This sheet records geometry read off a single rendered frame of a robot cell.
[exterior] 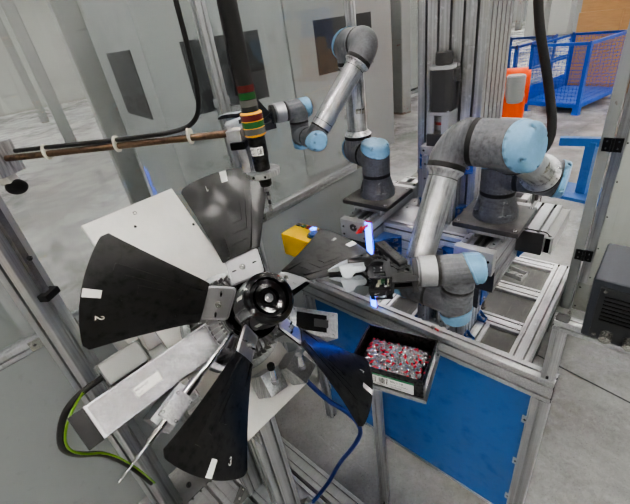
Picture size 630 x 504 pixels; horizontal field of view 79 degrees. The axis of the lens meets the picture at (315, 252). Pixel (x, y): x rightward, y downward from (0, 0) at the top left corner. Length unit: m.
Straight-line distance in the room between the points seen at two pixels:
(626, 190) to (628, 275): 1.54
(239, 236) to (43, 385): 0.92
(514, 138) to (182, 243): 0.87
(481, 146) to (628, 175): 1.49
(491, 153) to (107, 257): 0.84
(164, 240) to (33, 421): 0.80
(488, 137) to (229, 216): 0.63
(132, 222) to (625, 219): 2.26
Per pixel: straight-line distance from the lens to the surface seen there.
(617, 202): 2.48
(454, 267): 0.93
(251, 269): 0.91
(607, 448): 2.23
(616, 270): 0.94
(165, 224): 1.16
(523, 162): 0.98
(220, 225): 0.97
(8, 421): 1.63
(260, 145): 0.79
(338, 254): 1.03
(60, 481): 1.85
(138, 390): 0.93
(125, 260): 0.82
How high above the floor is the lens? 1.72
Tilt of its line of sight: 31 degrees down
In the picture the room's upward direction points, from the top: 9 degrees counter-clockwise
